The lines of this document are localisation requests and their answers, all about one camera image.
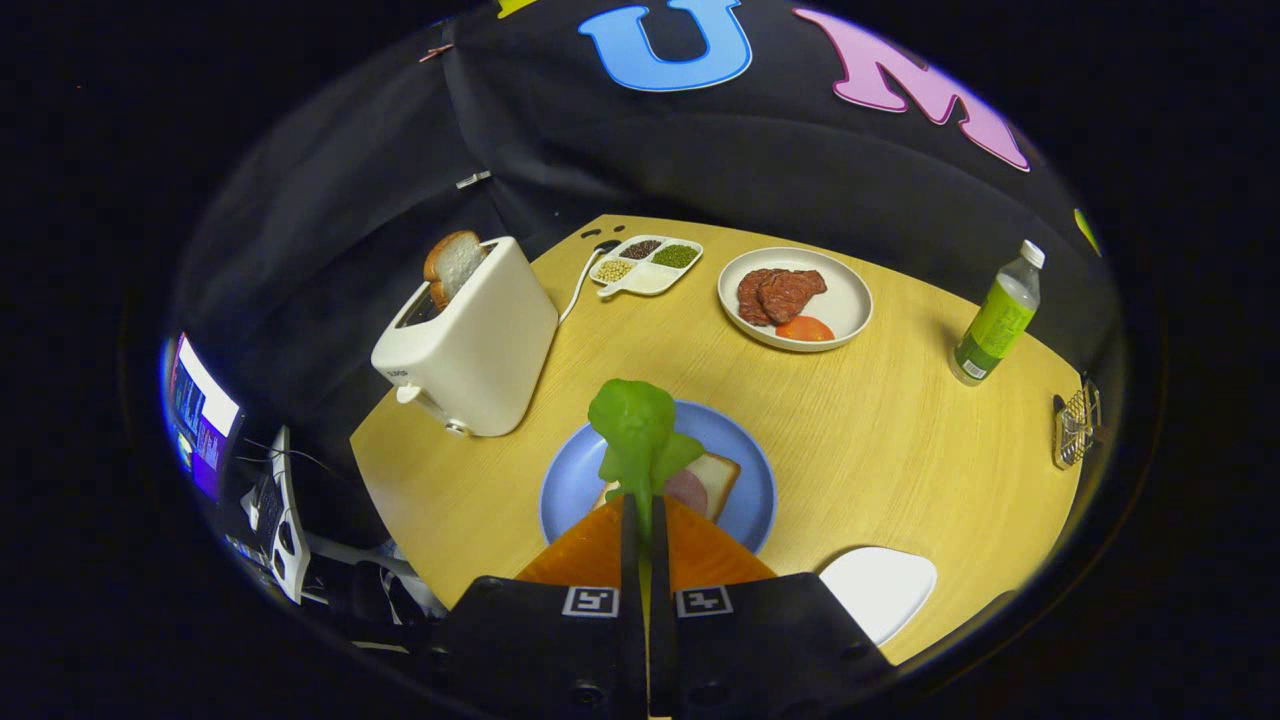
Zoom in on toasted bread slice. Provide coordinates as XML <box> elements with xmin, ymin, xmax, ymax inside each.
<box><xmin>423</xmin><ymin>230</ymin><xmax>489</xmax><ymax>311</ymax></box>

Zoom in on white divided spice dish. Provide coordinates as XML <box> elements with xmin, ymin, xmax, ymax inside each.
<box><xmin>588</xmin><ymin>235</ymin><xmax>704</xmax><ymax>300</ymax></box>

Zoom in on computer monitor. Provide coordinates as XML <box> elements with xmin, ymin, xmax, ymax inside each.
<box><xmin>165</xmin><ymin>335</ymin><xmax>243</xmax><ymax>501</ymax></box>

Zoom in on brown meat patty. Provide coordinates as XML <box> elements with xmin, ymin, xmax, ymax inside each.
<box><xmin>737</xmin><ymin>268</ymin><xmax>791</xmax><ymax>327</ymax></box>
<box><xmin>757</xmin><ymin>269</ymin><xmax>829</xmax><ymax>325</ymax></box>

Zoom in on white stand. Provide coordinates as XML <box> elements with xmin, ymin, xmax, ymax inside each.
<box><xmin>265</xmin><ymin>425</ymin><xmax>311</xmax><ymax>606</ymax></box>

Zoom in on pink ham slice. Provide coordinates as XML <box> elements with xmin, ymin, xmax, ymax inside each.
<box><xmin>662</xmin><ymin>470</ymin><xmax>709</xmax><ymax>519</ymax></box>

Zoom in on white leaf-shaped plate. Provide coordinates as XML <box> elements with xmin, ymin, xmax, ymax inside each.
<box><xmin>818</xmin><ymin>546</ymin><xmax>939</xmax><ymax>647</ymax></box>

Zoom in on white bread slice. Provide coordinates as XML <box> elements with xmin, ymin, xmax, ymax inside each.
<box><xmin>595</xmin><ymin>450</ymin><xmax>743</xmax><ymax>523</ymax></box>

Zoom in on metal wire rack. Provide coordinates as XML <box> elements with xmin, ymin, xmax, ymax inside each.
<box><xmin>1052</xmin><ymin>378</ymin><xmax>1104</xmax><ymax>471</ymax></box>

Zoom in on green lettuce leaf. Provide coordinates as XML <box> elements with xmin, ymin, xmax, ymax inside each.
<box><xmin>587</xmin><ymin>378</ymin><xmax>706</xmax><ymax>546</ymax></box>

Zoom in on blue round plate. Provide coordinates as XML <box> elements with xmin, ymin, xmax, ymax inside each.
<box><xmin>538</xmin><ymin>400</ymin><xmax>778</xmax><ymax>556</ymax></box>

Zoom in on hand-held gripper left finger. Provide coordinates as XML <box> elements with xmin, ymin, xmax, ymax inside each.
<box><xmin>440</xmin><ymin>495</ymin><xmax>649</xmax><ymax>720</ymax></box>

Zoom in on white toaster cable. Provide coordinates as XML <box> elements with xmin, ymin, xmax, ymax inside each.
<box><xmin>558</xmin><ymin>240</ymin><xmax>621</xmax><ymax>323</ymax></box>

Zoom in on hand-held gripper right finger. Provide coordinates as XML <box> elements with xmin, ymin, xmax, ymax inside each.
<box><xmin>650</xmin><ymin>495</ymin><xmax>896</xmax><ymax>720</ymax></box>

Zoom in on white toaster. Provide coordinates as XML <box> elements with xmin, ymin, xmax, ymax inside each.
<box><xmin>370</xmin><ymin>236</ymin><xmax>561</xmax><ymax>439</ymax></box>

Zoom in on green label plastic bottle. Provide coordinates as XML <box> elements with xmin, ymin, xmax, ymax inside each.
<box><xmin>949</xmin><ymin>239</ymin><xmax>1047</xmax><ymax>387</ymax></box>

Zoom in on white round plate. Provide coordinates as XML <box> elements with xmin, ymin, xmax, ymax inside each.
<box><xmin>717</xmin><ymin>246</ymin><xmax>874</xmax><ymax>353</ymax></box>

